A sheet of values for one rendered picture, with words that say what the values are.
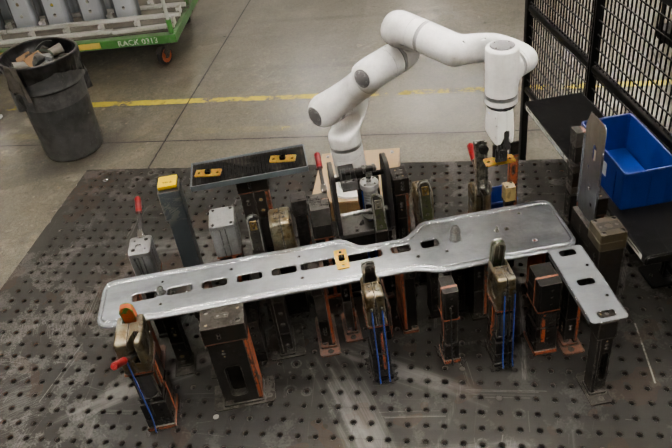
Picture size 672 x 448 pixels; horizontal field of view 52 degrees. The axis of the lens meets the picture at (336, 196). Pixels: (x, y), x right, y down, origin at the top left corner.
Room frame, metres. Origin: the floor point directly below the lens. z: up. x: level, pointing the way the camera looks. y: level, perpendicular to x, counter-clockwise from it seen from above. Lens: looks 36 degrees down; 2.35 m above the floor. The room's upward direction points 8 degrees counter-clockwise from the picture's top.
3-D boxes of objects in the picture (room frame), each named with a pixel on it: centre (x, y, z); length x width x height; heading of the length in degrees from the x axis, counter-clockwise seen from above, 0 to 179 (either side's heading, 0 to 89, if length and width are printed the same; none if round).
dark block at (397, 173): (1.76, -0.20, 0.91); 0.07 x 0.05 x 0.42; 3
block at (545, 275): (1.38, -0.54, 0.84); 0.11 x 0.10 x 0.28; 3
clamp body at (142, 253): (1.67, 0.61, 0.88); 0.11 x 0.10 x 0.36; 3
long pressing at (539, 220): (1.53, 0.03, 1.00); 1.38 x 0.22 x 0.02; 93
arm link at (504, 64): (1.57, -0.46, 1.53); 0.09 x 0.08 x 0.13; 126
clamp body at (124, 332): (1.32, 0.59, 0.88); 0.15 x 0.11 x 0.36; 3
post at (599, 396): (1.19, -0.63, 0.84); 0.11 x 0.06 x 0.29; 3
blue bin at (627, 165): (1.69, -0.88, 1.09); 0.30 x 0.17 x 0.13; 2
